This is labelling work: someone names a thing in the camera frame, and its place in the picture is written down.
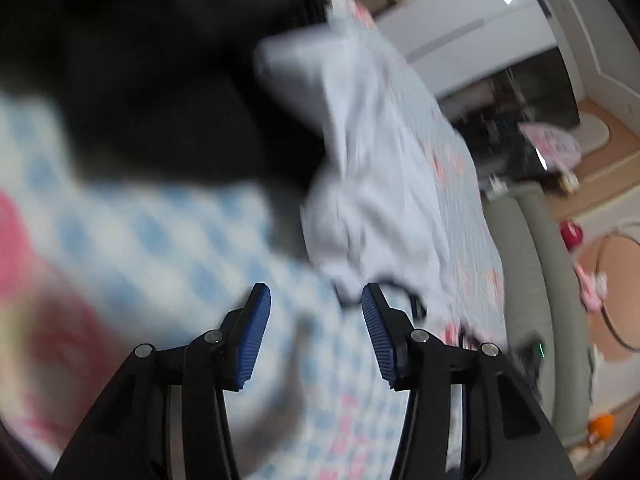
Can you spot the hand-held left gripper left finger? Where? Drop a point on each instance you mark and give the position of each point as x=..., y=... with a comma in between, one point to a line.
x=252, y=340

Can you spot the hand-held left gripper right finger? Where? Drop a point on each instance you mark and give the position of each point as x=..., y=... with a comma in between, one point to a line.
x=380, y=340

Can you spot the white shirt with navy collar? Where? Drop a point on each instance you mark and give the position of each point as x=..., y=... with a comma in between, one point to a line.
x=360, y=185

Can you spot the round hoop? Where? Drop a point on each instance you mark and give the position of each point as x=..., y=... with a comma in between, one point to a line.
x=600, y=305

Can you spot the grey padded bed bumper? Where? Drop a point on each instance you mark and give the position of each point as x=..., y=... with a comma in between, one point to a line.
x=530, y=270

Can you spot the orange toy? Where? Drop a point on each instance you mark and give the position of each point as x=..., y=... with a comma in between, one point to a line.
x=601, y=426

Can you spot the pink toy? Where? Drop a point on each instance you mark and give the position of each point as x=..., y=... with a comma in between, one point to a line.
x=591, y=287

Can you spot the red toy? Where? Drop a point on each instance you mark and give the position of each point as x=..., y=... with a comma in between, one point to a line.
x=571, y=234

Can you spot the blue checked printed blanket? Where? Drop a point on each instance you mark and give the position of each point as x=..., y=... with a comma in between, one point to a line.
x=150, y=240

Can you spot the small white toy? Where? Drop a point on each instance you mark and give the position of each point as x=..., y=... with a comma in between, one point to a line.
x=570, y=182

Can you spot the pink printed bag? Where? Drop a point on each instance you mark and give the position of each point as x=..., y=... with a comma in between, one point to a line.
x=550, y=145

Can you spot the white floor mat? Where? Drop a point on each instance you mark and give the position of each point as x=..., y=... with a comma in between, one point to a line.
x=595, y=132

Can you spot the black cabinet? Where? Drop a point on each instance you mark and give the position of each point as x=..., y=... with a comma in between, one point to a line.
x=520, y=105

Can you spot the black garment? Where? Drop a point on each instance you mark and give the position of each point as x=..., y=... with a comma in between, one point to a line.
x=150, y=60

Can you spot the white wardrobe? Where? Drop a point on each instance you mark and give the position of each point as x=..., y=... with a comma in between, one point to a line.
x=450, y=35

